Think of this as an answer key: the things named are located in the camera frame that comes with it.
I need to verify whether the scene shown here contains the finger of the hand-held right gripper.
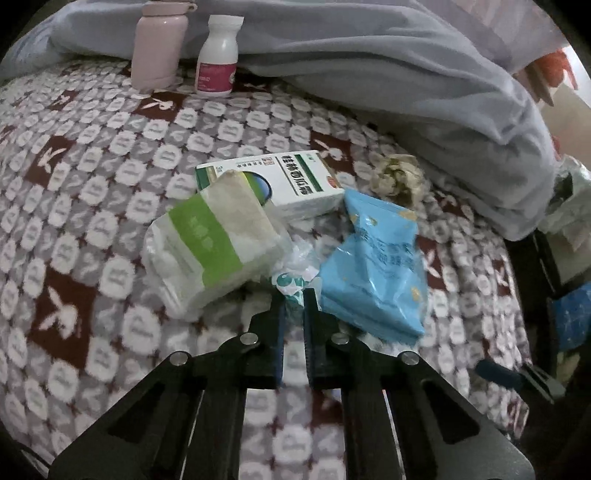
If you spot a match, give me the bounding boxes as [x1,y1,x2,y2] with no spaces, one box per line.
[475,359,566,402]

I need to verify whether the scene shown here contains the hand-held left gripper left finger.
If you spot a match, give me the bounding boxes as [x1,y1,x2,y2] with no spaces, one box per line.
[48,291,289,480]

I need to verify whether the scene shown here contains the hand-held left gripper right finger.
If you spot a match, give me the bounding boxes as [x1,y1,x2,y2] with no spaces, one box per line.
[302,288,536,480]

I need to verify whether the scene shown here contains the teal printed plastic wrapper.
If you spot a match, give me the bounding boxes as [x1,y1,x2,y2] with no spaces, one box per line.
[270,240,324,319]

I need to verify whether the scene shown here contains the blue snack packet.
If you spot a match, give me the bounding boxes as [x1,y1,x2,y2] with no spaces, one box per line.
[318,187,426,344]

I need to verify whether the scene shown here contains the green band tissue pack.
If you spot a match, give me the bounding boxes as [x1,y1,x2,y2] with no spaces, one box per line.
[141,172,294,319]

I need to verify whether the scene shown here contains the white green medicine box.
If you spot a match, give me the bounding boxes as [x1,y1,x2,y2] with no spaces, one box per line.
[195,150,345,220]

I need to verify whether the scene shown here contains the tissue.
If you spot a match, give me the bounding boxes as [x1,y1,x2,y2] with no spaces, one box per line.
[369,154,428,208]

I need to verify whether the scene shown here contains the blue tissue pack bundle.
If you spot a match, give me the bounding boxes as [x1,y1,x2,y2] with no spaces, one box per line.
[551,284,591,354]

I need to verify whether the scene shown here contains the white plastic bag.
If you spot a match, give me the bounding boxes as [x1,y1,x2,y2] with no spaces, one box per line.
[538,154,591,252]

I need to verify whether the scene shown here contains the printed blanket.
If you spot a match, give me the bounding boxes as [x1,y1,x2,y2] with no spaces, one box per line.
[0,58,532,480]

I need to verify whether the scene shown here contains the lavender duvet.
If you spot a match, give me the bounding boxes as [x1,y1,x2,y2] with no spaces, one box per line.
[0,0,566,241]

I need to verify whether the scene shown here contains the white pink-label medicine bottle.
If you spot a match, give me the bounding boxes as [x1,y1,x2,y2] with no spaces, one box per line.
[195,15,245,97]

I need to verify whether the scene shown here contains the red plastic bag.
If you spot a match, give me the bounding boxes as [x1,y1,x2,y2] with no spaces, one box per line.
[522,48,578,104]

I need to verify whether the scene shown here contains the pink water bottle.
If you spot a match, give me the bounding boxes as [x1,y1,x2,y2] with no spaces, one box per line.
[130,0,197,90]

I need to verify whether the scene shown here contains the lavender mosquito net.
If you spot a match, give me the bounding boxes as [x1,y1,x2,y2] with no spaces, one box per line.
[406,0,571,75]

